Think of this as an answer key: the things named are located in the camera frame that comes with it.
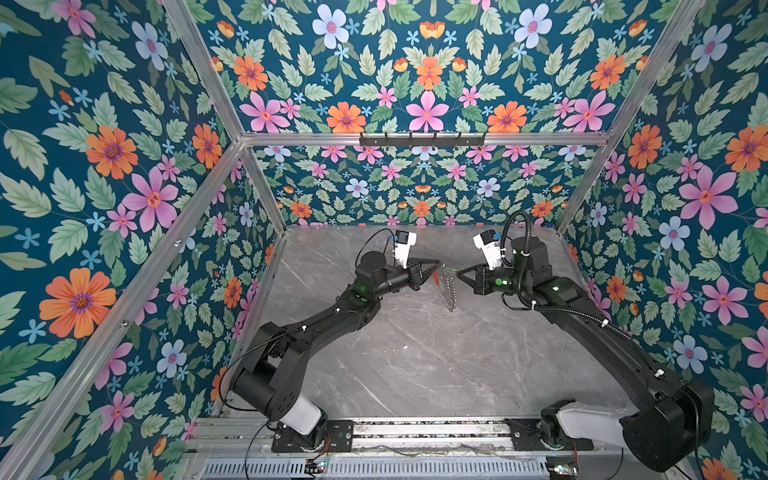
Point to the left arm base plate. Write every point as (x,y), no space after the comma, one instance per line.
(328,436)

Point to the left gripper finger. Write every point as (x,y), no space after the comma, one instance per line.
(425,265)
(433,276)

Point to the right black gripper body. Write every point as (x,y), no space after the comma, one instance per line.
(485,281)

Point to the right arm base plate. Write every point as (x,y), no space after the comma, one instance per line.
(532,434)

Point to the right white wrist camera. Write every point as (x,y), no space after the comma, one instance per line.
(488,242)

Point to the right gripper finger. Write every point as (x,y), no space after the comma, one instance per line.
(468,280)
(466,271)

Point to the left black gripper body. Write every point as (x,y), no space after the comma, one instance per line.
(412,277)

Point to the metal key organizer red handle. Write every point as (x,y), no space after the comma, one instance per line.
(444,281)

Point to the white perforated cable duct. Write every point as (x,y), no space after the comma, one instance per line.
(376,468)

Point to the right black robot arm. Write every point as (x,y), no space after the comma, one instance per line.
(670,417)

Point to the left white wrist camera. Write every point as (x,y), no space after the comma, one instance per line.
(403,242)

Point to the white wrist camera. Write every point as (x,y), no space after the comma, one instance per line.
(403,242)
(488,242)

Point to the black hook rail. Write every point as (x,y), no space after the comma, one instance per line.
(408,140)

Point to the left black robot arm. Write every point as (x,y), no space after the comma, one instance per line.
(270,375)

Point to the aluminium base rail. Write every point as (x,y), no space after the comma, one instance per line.
(406,434)

